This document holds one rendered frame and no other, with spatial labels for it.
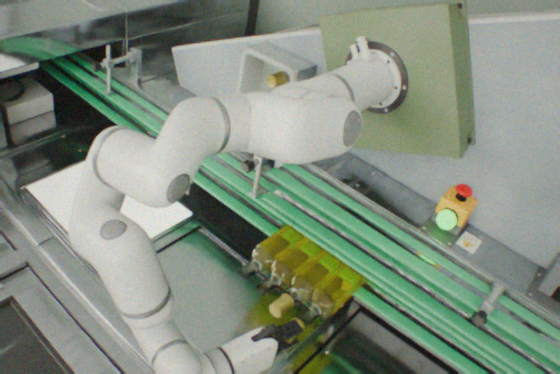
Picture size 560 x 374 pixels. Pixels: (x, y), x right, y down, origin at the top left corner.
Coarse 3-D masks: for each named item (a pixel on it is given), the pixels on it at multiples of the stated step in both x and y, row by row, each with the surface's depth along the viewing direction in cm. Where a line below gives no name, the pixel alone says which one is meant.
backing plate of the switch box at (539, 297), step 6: (540, 270) 100; (540, 276) 99; (534, 282) 97; (534, 288) 96; (528, 294) 94; (534, 294) 94; (540, 294) 94; (534, 300) 93; (540, 300) 93; (546, 300) 93; (552, 300) 93; (546, 306) 92; (552, 306) 92; (558, 306) 92; (558, 312) 91
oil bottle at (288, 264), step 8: (304, 240) 116; (312, 240) 116; (296, 248) 113; (304, 248) 114; (312, 248) 114; (320, 248) 115; (280, 256) 111; (288, 256) 111; (296, 256) 111; (304, 256) 112; (312, 256) 112; (272, 264) 110; (280, 264) 109; (288, 264) 109; (296, 264) 109; (304, 264) 110; (272, 272) 109; (280, 272) 108; (288, 272) 107; (296, 272) 108; (280, 280) 108; (288, 280) 108
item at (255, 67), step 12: (252, 60) 127; (264, 60) 120; (240, 72) 127; (252, 72) 129; (264, 72) 131; (276, 72) 128; (288, 72) 116; (240, 84) 129; (252, 84) 132; (264, 84) 133
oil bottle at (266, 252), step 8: (280, 232) 117; (288, 232) 117; (296, 232) 118; (264, 240) 114; (272, 240) 114; (280, 240) 115; (288, 240) 115; (296, 240) 116; (256, 248) 112; (264, 248) 112; (272, 248) 112; (280, 248) 113; (288, 248) 114; (256, 256) 111; (264, 256) 110; (272, 256) 110; (264, 264) 110; (264, 272) 112
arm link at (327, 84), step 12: (288, 84) 84; (300, 84) 85; (312, 84) 85; (324, 84) 86; (336, 84) 86; (348, 84) 88; (288, 96) 81; (300, 96) 79; (312, 96) 78; (324, 96) 78; (348, 96) 87
